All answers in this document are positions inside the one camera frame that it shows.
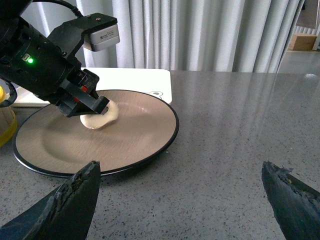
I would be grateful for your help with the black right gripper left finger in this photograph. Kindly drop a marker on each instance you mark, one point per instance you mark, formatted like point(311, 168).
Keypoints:
point(64, 214)

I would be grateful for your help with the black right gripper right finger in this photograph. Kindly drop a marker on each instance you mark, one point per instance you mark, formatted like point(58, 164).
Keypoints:
point(296, 206)

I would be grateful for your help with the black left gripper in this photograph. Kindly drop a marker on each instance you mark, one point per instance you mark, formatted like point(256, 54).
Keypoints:
point(32, 61)

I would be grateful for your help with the white steamed bun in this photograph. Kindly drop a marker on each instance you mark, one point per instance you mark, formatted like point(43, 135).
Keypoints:
point(96, 121)

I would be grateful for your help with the beige plate with black rim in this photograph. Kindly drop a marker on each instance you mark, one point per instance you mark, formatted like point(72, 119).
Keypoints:
point(51, 144)

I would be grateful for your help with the white bear print tray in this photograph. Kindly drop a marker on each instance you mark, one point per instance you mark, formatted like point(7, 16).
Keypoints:
point(155, 82)

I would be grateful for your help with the yellow rimmed bamboo steamer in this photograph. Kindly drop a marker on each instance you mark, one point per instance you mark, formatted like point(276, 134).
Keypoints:
point(8, 124)

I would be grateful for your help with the grey pleated curtain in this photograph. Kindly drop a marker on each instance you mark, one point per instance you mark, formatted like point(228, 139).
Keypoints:
point(195, 35)

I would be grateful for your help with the brown cardboard box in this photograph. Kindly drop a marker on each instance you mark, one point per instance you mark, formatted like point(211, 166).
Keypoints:
point(302, 42)

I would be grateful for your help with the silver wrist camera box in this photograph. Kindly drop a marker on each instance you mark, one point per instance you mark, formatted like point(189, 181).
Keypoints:
point(94, 32)

